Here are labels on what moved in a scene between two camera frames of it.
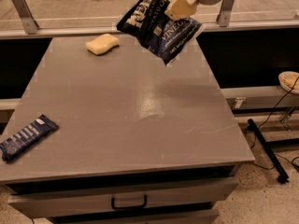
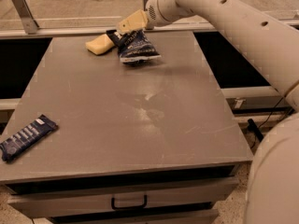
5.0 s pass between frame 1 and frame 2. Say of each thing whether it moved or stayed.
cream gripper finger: moved
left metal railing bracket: stayed
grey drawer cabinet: stayed
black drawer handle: stayed
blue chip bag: moved
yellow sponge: stayed
